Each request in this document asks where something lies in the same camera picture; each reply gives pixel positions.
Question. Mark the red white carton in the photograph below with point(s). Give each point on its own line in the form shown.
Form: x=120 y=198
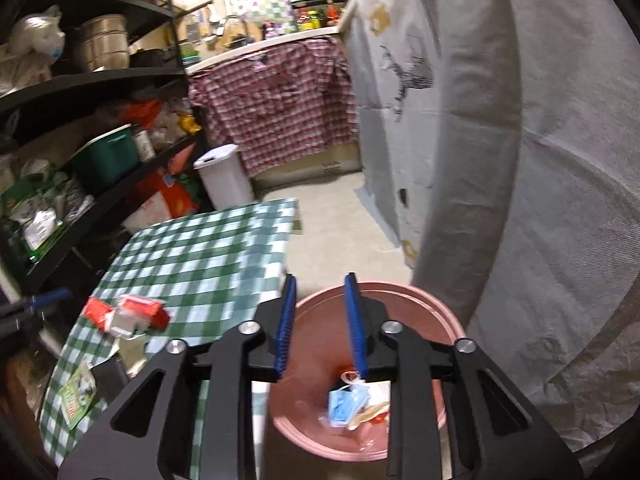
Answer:
x=145 y=307

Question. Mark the white printed cup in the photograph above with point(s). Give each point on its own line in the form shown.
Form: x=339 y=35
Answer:
x=144 y=145

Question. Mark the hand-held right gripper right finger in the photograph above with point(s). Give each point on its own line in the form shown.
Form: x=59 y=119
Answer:
x=356 y=330

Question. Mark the pink waste bin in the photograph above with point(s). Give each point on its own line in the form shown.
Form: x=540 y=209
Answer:
x=320 y=320

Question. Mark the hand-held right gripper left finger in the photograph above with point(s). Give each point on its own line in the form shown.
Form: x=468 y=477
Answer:
x=286 y=330

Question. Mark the green storage box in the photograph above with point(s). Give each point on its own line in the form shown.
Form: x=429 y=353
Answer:
x=110 y=155

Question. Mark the red plaid shirt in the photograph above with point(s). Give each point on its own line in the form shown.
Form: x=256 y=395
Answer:
x=275 y=105

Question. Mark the green panda packet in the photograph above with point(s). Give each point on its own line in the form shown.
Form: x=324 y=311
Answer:
x=75 y=395

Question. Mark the heap of green white packets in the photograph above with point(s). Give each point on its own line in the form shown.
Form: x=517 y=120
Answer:
x=40 y=210

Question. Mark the blue face mask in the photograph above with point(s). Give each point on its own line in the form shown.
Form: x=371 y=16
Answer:
x=345 y=405

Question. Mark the black spice rack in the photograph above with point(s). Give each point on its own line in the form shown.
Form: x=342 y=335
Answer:
x=320 y=15

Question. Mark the orange printed sack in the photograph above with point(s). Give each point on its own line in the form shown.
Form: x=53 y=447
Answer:
x=175 y=192

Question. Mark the white plastic bag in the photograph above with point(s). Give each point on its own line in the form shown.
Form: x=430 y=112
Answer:
x=40 y=35

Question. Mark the small figurine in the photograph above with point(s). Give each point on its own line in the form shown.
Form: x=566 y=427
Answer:
x=270 y=30

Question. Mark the orange plastic bag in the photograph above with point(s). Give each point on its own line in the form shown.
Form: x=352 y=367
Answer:
x=384 y=412

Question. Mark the white kitchen counter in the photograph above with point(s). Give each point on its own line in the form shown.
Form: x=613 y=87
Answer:
x=250 y=49

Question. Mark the green checked tablecloth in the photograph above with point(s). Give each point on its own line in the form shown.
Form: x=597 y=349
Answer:
x=200 y=260

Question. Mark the metal faucet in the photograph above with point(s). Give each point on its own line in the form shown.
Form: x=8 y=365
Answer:
x=234 y=25

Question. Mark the deer print grey curtain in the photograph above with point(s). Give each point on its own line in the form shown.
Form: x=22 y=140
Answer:
x=390 y=135

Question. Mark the plain grey curtain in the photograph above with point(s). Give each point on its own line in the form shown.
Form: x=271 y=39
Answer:
x=500 y=160

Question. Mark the white pedal bin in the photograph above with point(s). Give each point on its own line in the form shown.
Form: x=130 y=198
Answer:
x=225 y=180

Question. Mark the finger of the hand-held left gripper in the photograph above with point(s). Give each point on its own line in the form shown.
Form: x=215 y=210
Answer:
x=50 y=295
x=20 y=322

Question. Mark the metal pot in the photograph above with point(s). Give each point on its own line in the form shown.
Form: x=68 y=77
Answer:
x=102 y=42

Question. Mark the hanging kitchen utensils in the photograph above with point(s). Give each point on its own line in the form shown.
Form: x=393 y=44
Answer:
x=205 y=22

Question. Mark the black shelf rack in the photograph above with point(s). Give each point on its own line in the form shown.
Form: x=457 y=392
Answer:
x=100 y=77

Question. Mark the white printed box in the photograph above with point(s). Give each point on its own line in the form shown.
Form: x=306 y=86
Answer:
x=145 y=215

